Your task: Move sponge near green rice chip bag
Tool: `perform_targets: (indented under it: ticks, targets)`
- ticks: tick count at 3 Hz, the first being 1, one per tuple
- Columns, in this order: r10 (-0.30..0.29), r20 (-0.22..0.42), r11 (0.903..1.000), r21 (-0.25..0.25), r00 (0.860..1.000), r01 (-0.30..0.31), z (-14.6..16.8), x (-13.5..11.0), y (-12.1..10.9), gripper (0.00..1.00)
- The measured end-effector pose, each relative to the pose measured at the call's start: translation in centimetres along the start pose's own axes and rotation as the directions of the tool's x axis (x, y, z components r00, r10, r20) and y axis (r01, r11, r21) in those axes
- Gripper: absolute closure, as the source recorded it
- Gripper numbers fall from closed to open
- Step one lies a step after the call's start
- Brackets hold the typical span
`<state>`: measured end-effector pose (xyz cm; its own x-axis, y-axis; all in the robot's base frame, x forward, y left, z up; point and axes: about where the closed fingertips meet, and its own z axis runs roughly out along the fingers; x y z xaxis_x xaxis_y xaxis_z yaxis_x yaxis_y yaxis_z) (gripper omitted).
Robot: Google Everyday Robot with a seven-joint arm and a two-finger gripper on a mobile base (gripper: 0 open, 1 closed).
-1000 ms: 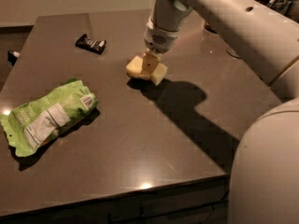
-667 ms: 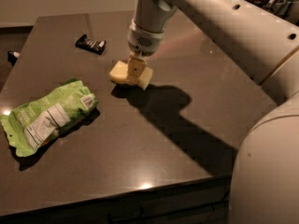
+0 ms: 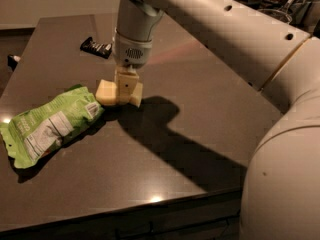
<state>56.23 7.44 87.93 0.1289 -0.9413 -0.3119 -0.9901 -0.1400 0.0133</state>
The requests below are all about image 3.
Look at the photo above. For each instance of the small black object at edge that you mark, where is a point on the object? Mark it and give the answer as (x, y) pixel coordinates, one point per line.
(12, 61)

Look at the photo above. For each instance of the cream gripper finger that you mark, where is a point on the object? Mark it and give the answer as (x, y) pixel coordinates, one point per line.
(126, 85)
(125, 70)

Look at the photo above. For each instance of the yellow sponge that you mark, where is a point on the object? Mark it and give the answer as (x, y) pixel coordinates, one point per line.
(106, 94)

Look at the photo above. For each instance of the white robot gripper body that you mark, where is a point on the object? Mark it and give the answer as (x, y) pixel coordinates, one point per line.
(131, 52)

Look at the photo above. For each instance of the green rice chip bag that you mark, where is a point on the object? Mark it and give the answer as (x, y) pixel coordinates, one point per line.
(38, 132)

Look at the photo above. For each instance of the dark drawer cabinet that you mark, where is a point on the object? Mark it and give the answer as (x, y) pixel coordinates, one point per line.
(212, 216)

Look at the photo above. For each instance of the black snack bar wrapper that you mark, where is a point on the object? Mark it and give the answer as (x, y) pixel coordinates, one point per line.
(92, 47)

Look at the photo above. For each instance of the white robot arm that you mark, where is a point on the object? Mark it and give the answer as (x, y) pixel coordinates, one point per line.
(281, 192)

